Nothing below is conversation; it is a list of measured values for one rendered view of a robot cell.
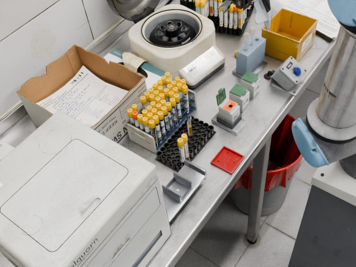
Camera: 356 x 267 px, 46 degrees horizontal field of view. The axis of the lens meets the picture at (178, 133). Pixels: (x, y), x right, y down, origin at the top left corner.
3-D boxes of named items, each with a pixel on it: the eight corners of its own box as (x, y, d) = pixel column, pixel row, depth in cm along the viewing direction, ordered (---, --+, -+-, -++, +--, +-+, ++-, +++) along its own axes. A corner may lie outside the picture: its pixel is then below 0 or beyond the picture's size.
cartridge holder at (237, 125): (237, 135, 121) (237, 127, 118) (211, 122, 125) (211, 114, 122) (247, 124, 123) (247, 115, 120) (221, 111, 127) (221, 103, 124)
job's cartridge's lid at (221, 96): (216, 94, 115) (215, 93, 115) (219, 106, 118) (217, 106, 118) (224, 85, 117) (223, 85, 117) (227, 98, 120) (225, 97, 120)
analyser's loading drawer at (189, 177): (158, 239, 100) (156, 229, 96) (137, 225, 103) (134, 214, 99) (206, 178, 110) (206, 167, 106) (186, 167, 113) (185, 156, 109)
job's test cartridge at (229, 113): (231, 127, 121) (232, 113, 116) (218, 121, 123) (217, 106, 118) (239, 119, 123) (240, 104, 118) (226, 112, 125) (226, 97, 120)
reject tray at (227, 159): (231, 175, 112) (231, 173, 112) (210, 163, 115) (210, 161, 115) (245, 157, 116) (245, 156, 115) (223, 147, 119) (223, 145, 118)
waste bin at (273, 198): (268, 242, 191) (278, 190, 157) (202, 203, 207) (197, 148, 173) (306, 183, 209) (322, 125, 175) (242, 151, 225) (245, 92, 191)
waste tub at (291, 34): (295, 67, 137) (299, 42, 129) (258, 53, 142) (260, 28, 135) (313, 44, 143) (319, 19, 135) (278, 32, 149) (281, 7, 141)
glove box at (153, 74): (153, 110, 130) (149, 88, 122) (97, 82, 140) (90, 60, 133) (177, 86, 136) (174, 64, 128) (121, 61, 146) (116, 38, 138)
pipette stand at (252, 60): (249, 82, 134) (251, 58, 126) (232, 73, 137) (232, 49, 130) (267, 64, 138) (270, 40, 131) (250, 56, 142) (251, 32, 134)
